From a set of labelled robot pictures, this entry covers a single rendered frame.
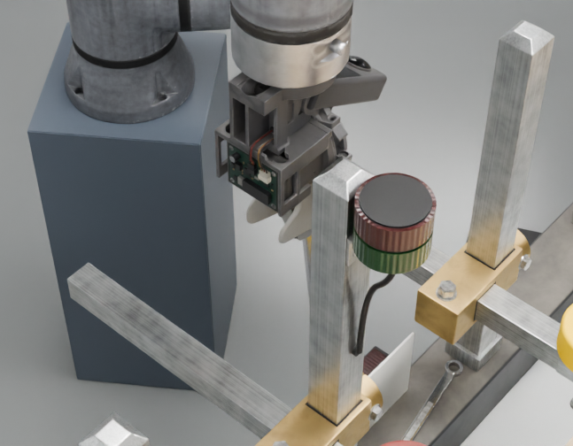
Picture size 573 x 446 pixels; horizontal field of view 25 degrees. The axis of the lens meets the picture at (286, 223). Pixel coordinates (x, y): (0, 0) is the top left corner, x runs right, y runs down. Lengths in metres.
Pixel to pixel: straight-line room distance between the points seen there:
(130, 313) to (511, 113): 0.42
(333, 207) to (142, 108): 0.90
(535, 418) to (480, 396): 0.10
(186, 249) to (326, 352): 0.89
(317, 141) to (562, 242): 0.63
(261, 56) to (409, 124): 1.81
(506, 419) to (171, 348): 0.44
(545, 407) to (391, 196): 0.63
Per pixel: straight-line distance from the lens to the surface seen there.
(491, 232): 1.28
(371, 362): 1.44
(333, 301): 1.05
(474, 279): 1.31
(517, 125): 1.18
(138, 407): 2.27
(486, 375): 1.44
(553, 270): 1.55
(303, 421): 1.19
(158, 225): 1.95
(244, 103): 0.97
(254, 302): 2.39
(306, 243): 1.15
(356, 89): 1.05
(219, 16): 1.76
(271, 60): 0.94
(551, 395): 1.54
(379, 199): 0.95
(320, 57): 0.94
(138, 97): 1.84
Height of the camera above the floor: 1.85
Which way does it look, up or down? 47 degrees down
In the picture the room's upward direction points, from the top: straight up
